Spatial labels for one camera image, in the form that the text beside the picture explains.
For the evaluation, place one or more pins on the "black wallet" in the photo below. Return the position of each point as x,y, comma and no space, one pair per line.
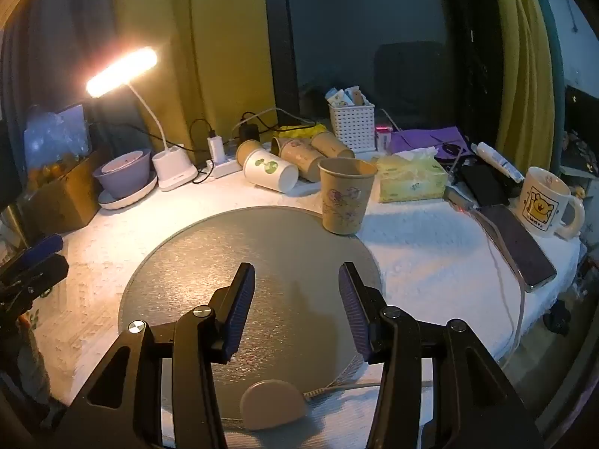
484,184

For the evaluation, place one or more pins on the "white plate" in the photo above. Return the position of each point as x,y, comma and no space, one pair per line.
135,196

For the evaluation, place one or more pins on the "cardboard box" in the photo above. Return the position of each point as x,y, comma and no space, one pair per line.
61,196

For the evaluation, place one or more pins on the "grey power bank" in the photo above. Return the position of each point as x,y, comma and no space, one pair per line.
458,196

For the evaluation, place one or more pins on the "brown paper cup purple print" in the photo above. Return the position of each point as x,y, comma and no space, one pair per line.
344,196

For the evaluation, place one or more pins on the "blue picture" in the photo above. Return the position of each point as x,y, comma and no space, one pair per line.
56,135

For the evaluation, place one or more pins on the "yellow curtain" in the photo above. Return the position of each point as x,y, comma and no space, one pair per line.
524,56
220,32

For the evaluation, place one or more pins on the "cream mug bear print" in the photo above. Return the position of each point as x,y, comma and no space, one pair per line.
545,201

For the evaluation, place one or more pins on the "black charger plug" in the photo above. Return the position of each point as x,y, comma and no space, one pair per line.
249,132

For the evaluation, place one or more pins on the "yellow cloth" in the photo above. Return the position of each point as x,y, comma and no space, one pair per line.
304,130

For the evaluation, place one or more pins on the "white paper cup green print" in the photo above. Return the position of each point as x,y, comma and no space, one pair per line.
269,170

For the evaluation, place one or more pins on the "beige round puck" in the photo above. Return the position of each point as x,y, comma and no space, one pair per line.
274,404

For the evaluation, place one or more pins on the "small pink box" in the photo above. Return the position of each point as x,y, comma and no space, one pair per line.
383,139

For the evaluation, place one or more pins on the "yellow-green tissue pack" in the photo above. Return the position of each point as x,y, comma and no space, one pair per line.
412,180

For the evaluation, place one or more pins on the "white tablecloth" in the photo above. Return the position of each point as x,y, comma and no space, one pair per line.
421,252

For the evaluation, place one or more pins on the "white desk lamp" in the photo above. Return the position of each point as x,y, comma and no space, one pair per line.
174,168

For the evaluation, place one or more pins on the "round grey mat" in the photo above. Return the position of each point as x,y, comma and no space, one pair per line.
262,243

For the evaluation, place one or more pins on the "white power strip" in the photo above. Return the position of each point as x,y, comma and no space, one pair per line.
224,167

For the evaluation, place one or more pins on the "purple bowl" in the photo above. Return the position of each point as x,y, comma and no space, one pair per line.
122,175

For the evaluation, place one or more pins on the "white tube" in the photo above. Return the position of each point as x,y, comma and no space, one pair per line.
498,161

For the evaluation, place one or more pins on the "white charger plug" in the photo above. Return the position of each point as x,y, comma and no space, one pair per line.
216,147

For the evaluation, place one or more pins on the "white plastic basket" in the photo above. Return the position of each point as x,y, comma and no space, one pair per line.
352,126

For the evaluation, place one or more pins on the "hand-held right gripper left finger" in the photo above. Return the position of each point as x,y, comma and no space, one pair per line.
239,304

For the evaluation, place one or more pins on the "purple cloth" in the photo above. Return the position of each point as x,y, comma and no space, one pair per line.
426,138

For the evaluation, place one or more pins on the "black smartphone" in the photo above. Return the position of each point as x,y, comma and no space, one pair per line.
519,248

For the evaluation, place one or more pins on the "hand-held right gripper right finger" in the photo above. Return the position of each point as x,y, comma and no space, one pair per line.
352,308

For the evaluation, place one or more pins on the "packets in basket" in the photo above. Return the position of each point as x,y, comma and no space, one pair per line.
346,97

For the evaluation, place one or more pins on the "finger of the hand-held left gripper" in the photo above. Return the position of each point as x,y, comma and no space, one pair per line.
44,246
42,271

